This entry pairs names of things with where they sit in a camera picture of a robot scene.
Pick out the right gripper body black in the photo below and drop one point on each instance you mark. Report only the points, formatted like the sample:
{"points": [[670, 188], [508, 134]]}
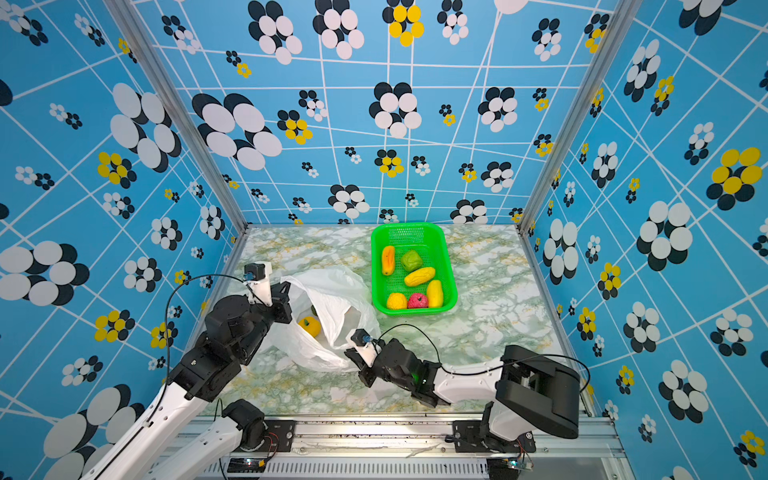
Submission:
{"points": [[385, 373]]}

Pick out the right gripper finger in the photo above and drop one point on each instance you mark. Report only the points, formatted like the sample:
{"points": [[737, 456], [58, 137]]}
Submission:
{"points": [[367, 376], [357, 359]]}

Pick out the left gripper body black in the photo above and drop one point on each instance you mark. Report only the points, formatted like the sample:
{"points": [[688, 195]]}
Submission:
{"points": [[261, 317]]}

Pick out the orange round fruit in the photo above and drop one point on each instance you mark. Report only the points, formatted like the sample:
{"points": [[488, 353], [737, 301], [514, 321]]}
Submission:
{"points": [[311, 325]]}

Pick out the white plastic bag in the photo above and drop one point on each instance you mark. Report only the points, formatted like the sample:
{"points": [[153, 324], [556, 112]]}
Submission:
{"points": [[341, 301]]}

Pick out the yellow lemon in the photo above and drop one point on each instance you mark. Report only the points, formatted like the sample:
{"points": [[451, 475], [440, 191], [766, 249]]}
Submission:
{"points": [[397, 301]]}

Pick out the red dragon fruit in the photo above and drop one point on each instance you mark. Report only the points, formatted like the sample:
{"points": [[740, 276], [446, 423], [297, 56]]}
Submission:
{"points": [[418, 301]]}

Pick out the yellow mango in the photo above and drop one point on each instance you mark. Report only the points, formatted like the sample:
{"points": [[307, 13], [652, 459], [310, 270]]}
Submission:
{"points": [[435, 294]]}

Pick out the yellow banana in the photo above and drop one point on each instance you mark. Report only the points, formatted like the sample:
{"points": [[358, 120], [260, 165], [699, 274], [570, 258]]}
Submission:
{"points": [[420, 276]]}

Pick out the green fruit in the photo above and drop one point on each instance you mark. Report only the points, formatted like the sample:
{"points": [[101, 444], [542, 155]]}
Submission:
{"points": [[411, 261]]}

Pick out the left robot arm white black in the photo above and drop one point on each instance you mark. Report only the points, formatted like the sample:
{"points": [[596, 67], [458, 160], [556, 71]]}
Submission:
{"points": [[194, 383]]}

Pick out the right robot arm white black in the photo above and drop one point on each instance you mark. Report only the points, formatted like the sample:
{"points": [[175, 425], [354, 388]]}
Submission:
{"points": [[523, 391]]}

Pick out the green plastic basket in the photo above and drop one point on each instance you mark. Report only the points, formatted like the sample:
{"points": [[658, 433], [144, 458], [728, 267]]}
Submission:
{"points": [[430, 242]]}

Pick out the left circuit board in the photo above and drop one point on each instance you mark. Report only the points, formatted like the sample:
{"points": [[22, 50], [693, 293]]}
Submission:
{"points": [[241, 465]]}

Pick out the circuit board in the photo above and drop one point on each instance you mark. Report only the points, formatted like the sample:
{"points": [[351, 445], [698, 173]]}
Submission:
{"points": [[506, 468], [241, 465]]}

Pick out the right circuit board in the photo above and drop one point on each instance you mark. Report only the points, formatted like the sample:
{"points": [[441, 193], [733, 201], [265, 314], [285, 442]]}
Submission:
{"points": [[506, 468]]}

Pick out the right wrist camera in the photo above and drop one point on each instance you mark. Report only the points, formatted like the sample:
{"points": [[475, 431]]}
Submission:
{"points": [[365, 345]]}

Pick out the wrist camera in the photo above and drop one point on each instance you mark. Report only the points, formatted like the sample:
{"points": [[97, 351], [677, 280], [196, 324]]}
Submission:
{"points": [[257, 277], [365, 345]]}

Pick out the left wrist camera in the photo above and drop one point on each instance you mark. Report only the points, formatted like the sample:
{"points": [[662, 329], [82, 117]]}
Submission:
{"points": [[257, 277]]}

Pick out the aluminium front rail frame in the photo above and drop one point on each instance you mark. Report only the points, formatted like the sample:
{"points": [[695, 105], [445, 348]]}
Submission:
{"points": [[408, 446]]}

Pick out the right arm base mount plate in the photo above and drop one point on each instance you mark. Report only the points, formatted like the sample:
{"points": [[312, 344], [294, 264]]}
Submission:
{"points": [[468, 437]]}

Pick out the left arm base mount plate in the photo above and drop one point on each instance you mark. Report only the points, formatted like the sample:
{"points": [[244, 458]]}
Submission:
{"points": [[274, 435]]}

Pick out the left aluminium corner post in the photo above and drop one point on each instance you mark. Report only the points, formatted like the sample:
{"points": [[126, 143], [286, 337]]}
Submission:
{"points": [[128, 22]]}

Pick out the aluminium corner post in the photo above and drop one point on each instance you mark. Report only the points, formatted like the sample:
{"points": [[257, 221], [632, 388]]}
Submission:
{"points": [[621, 21], [128, 22]]}

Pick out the right aluminium corner post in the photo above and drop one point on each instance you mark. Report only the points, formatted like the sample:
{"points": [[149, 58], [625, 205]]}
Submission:
{"points": [[621, 21]]}

